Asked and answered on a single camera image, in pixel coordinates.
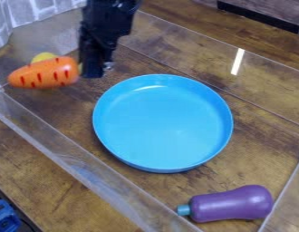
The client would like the orange toy carrot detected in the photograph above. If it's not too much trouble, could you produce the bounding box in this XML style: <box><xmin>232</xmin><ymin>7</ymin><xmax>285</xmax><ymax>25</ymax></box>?
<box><xmin>6</xmin><ymin>56</ymin><xmax>79</xmax><ymax>89</ymax></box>

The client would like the white mesh curtain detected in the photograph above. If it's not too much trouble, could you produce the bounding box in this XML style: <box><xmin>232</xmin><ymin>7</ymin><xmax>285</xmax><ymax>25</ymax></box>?
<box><xmin>0</xmin><ymin>0</ymin><xmax>86</xmax><ymax>48</ymax></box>

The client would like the yellow toy lemon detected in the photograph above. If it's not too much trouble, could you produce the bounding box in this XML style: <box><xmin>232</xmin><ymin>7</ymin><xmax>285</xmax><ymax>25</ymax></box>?
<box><xmin>31</xmin><ymin>52</ymin><xmax>57</xmax><ymax>63</ymax></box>

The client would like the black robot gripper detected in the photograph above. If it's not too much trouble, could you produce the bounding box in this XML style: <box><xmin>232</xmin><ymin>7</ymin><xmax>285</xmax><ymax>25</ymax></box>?
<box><xmin>79</xmin><ymin>0</ymin><xmax>141</xmax><ymax>78</ymax></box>

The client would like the blue object at corner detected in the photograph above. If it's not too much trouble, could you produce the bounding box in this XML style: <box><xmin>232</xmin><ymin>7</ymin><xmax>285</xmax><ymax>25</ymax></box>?
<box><xmin>0</xmin><ymin>199</ymin><xmax>21</xmax><ymax>232</ymax></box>

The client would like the blue round tray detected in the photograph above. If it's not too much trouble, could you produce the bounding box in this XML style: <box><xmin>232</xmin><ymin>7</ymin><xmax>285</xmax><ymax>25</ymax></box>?
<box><xmin>91</xmin><ymin>74</ymin><xmax>233</xmax><ymax>173</ymax></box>

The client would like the purple toy eggplant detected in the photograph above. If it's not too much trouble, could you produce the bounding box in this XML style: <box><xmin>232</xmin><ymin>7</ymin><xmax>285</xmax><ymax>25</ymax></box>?
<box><xmin>175</xmin><ymin>185</ymin><xmax>273</xmax><ymax>223</ymax></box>

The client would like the clear acrylic barrier frame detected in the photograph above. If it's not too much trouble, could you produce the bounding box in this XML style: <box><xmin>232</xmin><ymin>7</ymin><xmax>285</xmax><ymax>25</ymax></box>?
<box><xmin>0</xmin><ymin>0</ymin><xmax>299</xmax><ymax>232</ymax></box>

